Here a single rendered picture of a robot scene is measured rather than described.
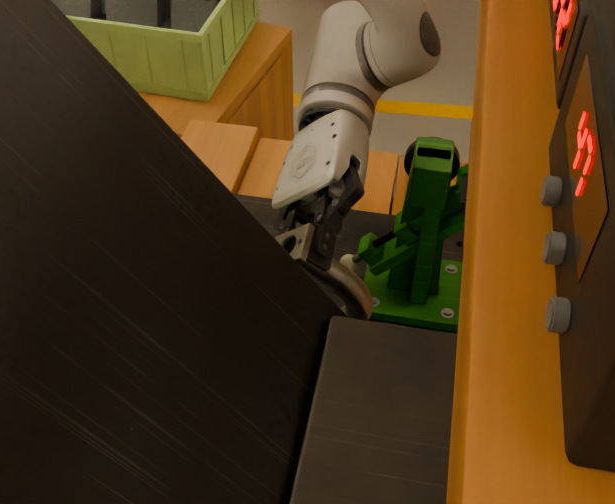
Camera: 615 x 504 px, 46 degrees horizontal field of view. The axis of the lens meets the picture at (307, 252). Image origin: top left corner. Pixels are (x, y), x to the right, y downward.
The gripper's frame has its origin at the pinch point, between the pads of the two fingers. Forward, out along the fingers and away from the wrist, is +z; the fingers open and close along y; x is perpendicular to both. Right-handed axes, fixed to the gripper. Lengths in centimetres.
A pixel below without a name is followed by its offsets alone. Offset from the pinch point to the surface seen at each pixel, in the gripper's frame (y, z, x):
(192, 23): -77, -90, 8
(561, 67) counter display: 37.3, 7.6, -14.0
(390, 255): -15.2, -16.4, 25.2
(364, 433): 10.9, 18.8, 1.3
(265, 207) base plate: -41, -30, 18
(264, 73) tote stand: -74, -87, 28
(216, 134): -54, -48, 12
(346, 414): 9.4, 17.5, 0.4
